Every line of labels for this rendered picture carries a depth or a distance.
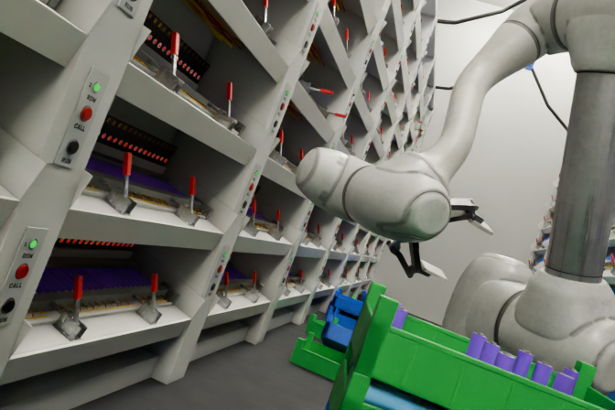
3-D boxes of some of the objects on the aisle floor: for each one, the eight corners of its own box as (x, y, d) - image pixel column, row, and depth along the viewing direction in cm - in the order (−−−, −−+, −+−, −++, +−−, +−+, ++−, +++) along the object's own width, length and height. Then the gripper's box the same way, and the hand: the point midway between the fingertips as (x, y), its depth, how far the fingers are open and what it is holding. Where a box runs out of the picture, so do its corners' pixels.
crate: (324, 350, 236) (332, 330, 239) (373, 372, 231) (381, 351, 234) (319, 335, 209) (329, 313, 212) (375, 359, 204) (384, 336, 207)
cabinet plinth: (295, 319, 280) (299, 309, 280) (-132, 490, 67) (-114, 446, 67) (264, 307, 284) (267, 296, 284) (-236, 427, 71) (-219, 385, 71)
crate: (382, 387, 210) (390, 365, 211) (376, 400, 191) (385, 375, 191) (301, 352, 217) (309, 331, 218) (288, 361, 197) (297, 338, 198)
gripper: (356, 272, 116) (432, 307, 126) (445, 175, 107) (519, 221, 118) (345, 246, 122) (419, 282, 132) (428, 153, 113) (501, 199, 124)
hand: (462, 251), depth 125 cm, fingers open, 13 cm apart
